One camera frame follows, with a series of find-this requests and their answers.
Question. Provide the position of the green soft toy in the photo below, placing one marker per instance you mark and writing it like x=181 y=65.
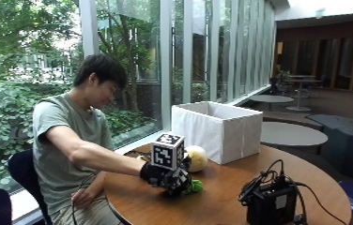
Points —
x=195 y=186

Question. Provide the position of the pale yellow round melon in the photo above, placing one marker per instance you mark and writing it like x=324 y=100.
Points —
x=197 y=157

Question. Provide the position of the white cube with black markers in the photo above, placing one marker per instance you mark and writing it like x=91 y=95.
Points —
x=166 y=151

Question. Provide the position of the white fabric storage box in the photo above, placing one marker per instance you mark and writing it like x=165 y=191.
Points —
x=218 y=134

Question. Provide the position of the the person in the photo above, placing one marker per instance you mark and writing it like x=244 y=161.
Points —
x=59 y=131

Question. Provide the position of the black electronics box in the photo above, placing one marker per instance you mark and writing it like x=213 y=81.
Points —
x=270 y=203

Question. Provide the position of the round grey low table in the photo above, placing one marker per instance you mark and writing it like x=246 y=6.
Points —
x=290 y=134
x=272 y=98

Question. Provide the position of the grey upholstered bench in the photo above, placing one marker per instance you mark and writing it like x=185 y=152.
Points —
x=342 y=134

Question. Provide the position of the potted plant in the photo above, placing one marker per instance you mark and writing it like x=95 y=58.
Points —
x=284 y=76

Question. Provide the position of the tall wooden bar table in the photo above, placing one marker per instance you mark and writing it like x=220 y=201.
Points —
x=304 y=82

